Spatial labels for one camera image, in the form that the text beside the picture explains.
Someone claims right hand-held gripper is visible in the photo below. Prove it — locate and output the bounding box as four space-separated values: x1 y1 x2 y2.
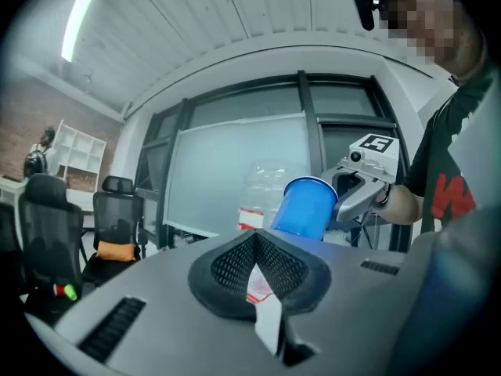
320 132 401 223

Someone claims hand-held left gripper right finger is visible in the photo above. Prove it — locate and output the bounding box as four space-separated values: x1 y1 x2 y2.
254 230 333 314

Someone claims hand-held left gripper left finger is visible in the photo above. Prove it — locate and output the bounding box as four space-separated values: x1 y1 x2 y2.
187 230 259 321

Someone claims blue cup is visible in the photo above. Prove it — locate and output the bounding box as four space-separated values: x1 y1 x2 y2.
269 175 340 243

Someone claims person's right forearm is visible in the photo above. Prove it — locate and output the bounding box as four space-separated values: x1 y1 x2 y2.
373 183 425 226

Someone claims orange cushion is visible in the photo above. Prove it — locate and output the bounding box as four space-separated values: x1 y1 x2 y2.
95 240 139 262

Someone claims clear plastic water jug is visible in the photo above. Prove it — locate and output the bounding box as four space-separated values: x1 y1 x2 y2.
236 161 314 234

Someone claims person's black printed t-shirt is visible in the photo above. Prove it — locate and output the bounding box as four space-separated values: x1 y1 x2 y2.
402 67 501 235

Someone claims black mesh office chair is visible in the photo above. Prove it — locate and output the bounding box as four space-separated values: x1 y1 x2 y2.
82 175 146 286
18 173 86 309

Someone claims frosted glass panel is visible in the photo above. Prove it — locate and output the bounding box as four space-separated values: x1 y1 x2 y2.
163 112 311 238

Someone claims red and green toy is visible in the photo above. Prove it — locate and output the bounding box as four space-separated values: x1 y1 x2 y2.
52 283 78 302

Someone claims white cubby shelf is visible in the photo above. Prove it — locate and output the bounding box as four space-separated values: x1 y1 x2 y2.
52 119 108 193

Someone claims person's head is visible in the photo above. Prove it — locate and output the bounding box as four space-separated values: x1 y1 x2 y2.
376 0 486 84

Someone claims long ceiling light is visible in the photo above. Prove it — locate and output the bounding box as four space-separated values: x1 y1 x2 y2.
60 0 96 63

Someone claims black window frame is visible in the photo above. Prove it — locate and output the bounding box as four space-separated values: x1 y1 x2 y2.
135 70 414 252

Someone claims black head camera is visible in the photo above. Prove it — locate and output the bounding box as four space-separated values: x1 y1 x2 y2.
348 0 381 31

